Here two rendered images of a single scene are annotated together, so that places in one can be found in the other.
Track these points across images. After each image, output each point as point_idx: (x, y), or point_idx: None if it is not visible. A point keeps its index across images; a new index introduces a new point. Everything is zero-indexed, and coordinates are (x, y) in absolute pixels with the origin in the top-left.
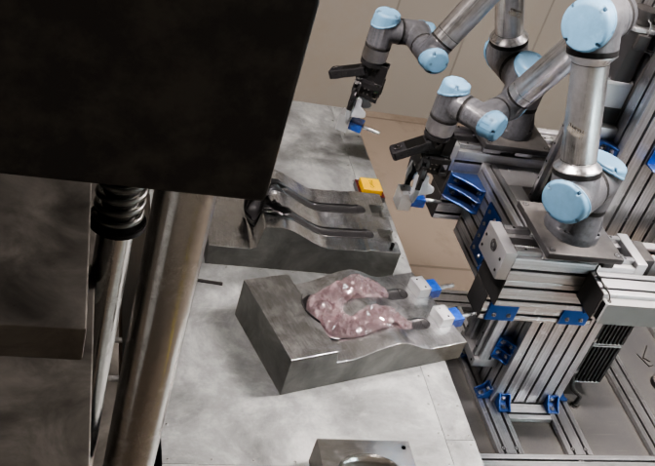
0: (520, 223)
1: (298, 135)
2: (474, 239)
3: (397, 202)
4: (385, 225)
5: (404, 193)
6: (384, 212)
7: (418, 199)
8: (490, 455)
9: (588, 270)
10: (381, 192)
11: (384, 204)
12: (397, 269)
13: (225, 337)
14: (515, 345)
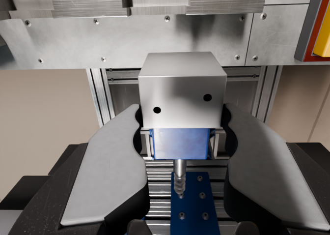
0: None
1: None
2: (208, 184)
3: (165, 57)
4: None
5: (146, 84)
6: (260, 53)
7: (152, 136)
8: (112, 114)
9: None
10: (319, 53)
11: (289, 60)
12: (58, 37)
13: None
14: (156, 160)
